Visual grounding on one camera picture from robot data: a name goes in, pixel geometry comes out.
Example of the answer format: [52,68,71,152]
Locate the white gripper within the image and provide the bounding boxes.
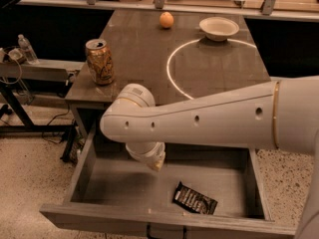
[126,142,165,172]

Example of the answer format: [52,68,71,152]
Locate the black rxbar chocolate wrapper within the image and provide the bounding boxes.
[172,181,217,215]

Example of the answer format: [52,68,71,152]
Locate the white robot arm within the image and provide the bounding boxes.
[100,77,319,171]

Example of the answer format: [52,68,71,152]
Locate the open grey top drawer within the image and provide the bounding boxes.
[40,129,295,239]

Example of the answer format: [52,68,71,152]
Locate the grey cabinet counter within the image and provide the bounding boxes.
[66,10,271,133]

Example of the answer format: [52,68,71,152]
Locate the gold drink can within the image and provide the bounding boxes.
[86,39,115,86]

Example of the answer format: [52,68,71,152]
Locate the grey side bench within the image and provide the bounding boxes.
[0,59,84,133]

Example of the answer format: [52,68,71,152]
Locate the orange fruit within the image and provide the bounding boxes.
[159,12,173,29]

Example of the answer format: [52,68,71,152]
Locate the white paper bowl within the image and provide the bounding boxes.
[199,17,239,42]

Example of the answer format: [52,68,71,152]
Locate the clear plastic water bottle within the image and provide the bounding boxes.
[18,34,39,64]

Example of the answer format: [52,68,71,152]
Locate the black drawer handle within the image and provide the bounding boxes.
[146,224,187,239]

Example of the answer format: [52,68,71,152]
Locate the black floor cable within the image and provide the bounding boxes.
[40,105,73,146]

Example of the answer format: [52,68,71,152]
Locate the coiled cable bundle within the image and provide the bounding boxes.
[0,45,27,86]

